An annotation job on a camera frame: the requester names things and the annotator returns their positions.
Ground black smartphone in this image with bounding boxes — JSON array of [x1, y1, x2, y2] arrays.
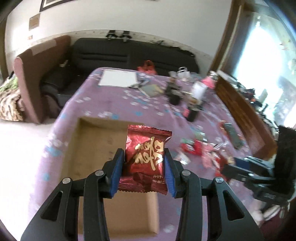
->
[[222, 123, 244, 150]]

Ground brown pink armchair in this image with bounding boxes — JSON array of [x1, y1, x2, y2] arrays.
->
[[14, 35, 71, 123]]

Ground purple floral tablecloth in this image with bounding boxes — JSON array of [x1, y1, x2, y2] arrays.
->
[[22, 68, 263, 240]]

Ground black sofa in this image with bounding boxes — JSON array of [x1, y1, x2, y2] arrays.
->
[[40, 38, 200, 106]]

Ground black jar far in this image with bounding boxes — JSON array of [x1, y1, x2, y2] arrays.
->
[[165, 80, 183, 105]]

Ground framed wall painting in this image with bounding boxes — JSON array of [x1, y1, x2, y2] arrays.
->
[[40, 0, 74, 12]]

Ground pink water bottle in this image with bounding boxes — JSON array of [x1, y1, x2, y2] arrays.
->
[[201, 70, 218, 89]]

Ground shallow cardboard box tray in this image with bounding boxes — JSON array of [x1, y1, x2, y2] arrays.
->
[[61, 117, 159, 240]]

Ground white cup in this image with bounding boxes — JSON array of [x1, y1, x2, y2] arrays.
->
[[191, 81, 208, 100]]

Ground white paper sheet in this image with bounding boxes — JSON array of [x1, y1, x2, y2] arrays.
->
[[98, 69, 138, 88]]

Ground grey notebook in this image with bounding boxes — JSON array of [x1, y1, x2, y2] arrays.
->
[[139, 84, 164, 98]]

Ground black jar near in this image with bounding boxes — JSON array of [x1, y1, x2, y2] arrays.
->
[[183, 97, 203, 123]]

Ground red cartoon snack packet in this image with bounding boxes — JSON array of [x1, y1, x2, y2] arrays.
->
[[181, 138, 203, 156]]

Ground dark red gold-lettered snack packet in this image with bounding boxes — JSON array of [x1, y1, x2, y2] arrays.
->
[[118, 125, 172, 195]]

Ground wooden headboard cabinet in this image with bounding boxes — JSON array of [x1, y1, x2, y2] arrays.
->
[[215, 76, 278, 160]]

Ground patterned blanket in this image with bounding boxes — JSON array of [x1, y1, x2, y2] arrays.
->
[[1, 72, 23, 121]]

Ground black jar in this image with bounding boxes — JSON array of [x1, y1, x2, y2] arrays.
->
[[165, 80, 183, 105], [183, 97, 203, 123]]

